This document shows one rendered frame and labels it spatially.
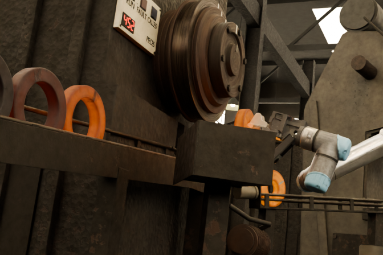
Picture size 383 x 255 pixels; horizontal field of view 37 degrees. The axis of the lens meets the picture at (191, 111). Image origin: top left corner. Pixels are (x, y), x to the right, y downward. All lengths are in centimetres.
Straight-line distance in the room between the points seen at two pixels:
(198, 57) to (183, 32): 10
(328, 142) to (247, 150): 48
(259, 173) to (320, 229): 329
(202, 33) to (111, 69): 39
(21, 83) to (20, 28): 79
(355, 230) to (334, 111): 97
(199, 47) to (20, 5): 63
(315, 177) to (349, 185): 286
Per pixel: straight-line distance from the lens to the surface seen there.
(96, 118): 154
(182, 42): 201
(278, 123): 193
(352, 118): 481
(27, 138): 126
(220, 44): 205
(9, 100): 126
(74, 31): 188
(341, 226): 469
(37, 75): 132
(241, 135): 146
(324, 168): 185
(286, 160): 633
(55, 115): 139
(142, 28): 199
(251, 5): 1134
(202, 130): 143
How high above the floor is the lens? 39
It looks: 14 degrees up
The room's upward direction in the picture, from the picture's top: 7 degrees clockwise
